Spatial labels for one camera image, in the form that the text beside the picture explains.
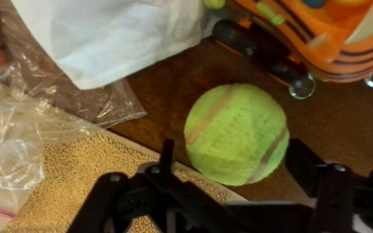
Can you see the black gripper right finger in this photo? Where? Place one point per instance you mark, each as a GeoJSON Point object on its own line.
{"type": "Point", "coordinates": [301, 159]}

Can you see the white plastic bag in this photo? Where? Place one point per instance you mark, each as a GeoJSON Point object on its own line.
{"type": "Point", "coordinates": [109, 38]}

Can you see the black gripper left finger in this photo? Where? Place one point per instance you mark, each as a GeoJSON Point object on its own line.
{"type": "Point", "coordinates": [167, 155]}

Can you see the green tennis ball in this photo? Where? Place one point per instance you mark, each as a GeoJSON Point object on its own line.
{"type": "Point", "coordinates": [236, 133]}

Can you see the orange toy car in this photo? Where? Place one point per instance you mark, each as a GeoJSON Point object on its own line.
{"type": "Point", "coordinates": [333, 38]}

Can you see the orange terry towel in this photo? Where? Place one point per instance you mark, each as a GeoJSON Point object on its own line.
{"type": "Point", "coordinates": [78, 181]}

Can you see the clear zip bag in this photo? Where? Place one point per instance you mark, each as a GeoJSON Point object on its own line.
{"type": "Point", "coordinates": [9, 142]}

